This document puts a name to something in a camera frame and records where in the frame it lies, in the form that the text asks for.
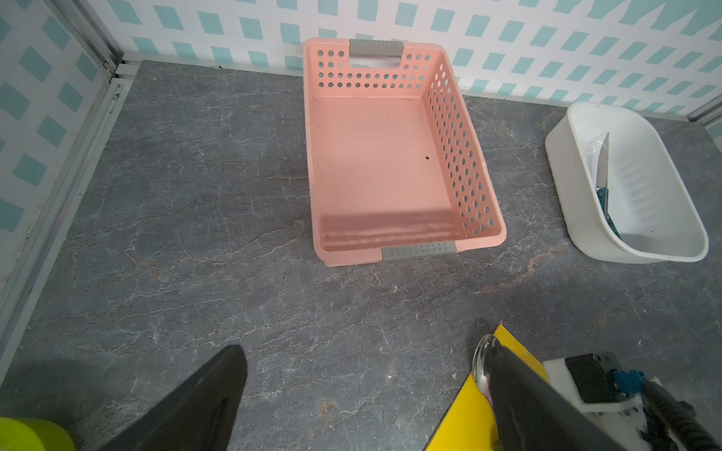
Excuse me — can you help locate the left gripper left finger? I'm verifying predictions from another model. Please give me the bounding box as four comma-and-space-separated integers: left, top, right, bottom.
102, 345, 248, 450

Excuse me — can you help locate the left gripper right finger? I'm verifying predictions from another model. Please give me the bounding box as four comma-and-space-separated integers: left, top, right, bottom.
488, 340, 622, 450

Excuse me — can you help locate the spoon with teal handle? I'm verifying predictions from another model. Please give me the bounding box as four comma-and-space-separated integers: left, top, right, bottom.
471, 334, 498, 406

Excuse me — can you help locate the knife with teal handle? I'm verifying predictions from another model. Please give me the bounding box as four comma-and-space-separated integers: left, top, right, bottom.
596, 133, 620, 238

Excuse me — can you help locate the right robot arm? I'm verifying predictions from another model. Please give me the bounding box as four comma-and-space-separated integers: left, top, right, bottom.
641, 380, 721, 450

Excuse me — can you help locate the yellow paper napkin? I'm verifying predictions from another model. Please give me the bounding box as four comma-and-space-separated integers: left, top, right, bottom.
425, 324, 548, 451

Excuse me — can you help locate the green plastic bowl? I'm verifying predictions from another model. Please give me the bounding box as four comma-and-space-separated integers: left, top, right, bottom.
0, 417, 76, 451

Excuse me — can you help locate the white plastic bin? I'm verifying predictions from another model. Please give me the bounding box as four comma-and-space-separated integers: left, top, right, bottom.
545, 103, 709, 264

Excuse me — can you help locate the pink plastic basket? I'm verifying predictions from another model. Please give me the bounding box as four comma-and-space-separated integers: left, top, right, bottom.
303, 38, 507, 267

